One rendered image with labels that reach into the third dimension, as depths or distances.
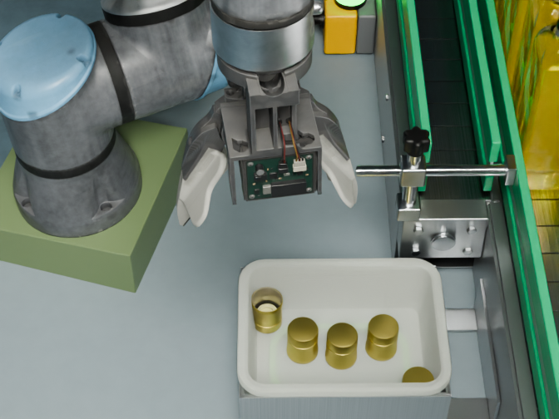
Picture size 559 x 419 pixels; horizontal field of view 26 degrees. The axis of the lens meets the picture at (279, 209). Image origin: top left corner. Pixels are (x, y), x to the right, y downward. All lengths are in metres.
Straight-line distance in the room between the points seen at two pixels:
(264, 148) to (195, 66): 0.42
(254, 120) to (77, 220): 0.55
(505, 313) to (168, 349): 0.39
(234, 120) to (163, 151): 0.55
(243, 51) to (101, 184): 0.55
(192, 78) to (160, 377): 0.34
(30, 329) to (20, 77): 0.31
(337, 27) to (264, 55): 0.81
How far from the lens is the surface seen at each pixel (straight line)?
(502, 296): 1.30
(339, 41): 1.69
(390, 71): 1.51
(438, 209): 1.35
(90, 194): 1.38
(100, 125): 1.32
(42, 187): 1.38
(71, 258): 1.44
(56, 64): 1.28
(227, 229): 1.50
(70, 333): 1.42
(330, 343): 1.32
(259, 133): 0.92
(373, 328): 1.33
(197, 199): 0.99
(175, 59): 1.31
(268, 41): 0.85
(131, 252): 1.39
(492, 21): 1.46
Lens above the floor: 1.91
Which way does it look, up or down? 50 degrees down
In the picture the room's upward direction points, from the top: straight up
